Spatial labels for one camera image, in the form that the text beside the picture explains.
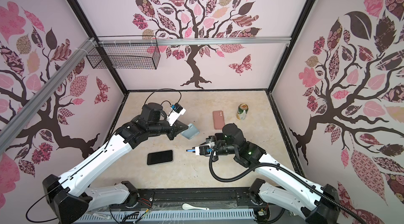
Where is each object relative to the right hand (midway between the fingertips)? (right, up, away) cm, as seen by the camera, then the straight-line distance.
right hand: (194, 144), depth 65 cm
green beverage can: (+28, +14, +30) cm, 43 cm away
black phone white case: (-23, -14, +25) cm, 36 cm away
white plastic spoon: (-4, -30, +6) cm, 31 cm away
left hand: (-5, +5, +6) cm, 9 cm away
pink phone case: (+14, +6, +39) cm, 41 cm away
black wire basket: (-43, +50, +30) cm, 72 cm away
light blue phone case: (-3, +2, +14) cm, 15 cm away
